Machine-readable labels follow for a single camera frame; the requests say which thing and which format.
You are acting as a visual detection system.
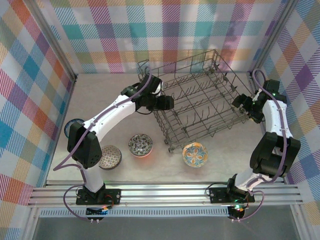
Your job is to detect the blue white patterned bowl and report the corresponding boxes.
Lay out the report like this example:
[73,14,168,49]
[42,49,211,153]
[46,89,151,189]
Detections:
[63,118,85,138]

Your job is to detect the grey wire dish rack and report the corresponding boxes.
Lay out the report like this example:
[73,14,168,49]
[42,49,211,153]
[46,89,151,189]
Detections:
[136,49,251,154]

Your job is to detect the white slotted cable duct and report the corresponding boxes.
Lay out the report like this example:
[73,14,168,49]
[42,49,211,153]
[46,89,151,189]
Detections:
[39,209,230,218]

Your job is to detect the yellow teal floral bowl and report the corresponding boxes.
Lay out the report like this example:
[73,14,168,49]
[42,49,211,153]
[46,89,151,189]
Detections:
[181,141,209,167]

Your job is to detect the small mosaic tile pattern bowl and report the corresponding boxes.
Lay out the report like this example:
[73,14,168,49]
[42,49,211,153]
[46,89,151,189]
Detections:
[98,144,123,171]

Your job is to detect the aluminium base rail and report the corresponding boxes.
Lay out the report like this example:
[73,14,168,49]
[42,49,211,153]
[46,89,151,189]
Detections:
[26,180,304,209]

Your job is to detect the small controller board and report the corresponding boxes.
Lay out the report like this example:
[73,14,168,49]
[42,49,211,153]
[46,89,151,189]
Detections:
[227,204,247,222]
[85,205,110,224]

